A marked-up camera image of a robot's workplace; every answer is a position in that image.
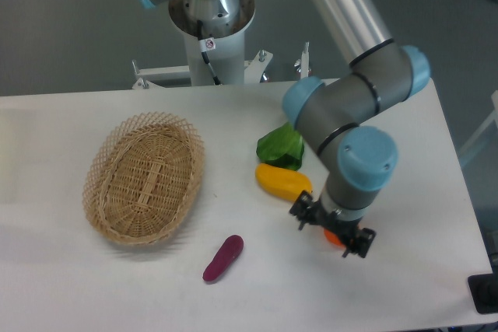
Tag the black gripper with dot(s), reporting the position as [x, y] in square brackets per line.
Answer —
[342, 223]

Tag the purple sweet potato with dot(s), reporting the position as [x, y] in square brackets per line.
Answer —
[230, 250]

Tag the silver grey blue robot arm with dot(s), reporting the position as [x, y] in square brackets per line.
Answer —
[330, 117]

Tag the orange tangerine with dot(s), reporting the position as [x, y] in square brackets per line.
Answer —
[332, 238]

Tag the yellow mango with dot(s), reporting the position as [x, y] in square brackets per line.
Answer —
[286, 184]

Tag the green bok choy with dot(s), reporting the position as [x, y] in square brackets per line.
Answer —
[282, 147]

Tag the black device at table edge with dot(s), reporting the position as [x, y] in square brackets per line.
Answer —
[483, 288]

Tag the woven wicker oval basket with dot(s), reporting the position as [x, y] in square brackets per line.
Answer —
[144, 180]

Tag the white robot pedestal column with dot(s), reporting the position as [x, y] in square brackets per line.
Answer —
[214, 38]

